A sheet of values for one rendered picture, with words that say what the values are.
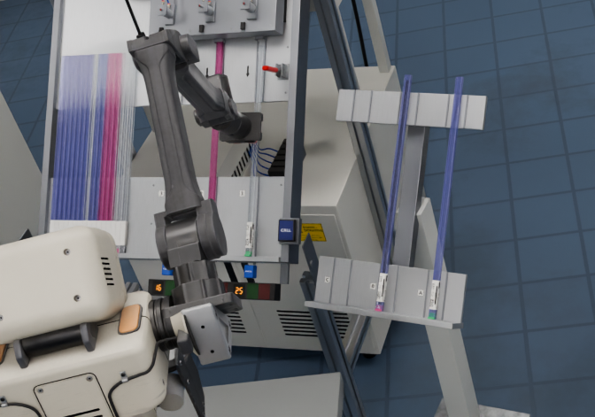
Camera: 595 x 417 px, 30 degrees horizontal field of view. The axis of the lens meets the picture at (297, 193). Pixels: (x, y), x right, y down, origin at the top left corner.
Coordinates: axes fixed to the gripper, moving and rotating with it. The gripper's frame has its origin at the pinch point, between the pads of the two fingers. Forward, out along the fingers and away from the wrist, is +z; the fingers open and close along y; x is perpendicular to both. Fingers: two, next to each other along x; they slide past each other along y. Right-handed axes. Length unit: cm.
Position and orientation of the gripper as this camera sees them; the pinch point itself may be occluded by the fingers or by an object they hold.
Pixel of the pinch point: (256, 133)
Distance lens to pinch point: 262.9
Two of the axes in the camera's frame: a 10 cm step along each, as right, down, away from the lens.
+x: -0.5, 9.9, -1.2
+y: -9.3, 0.0, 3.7
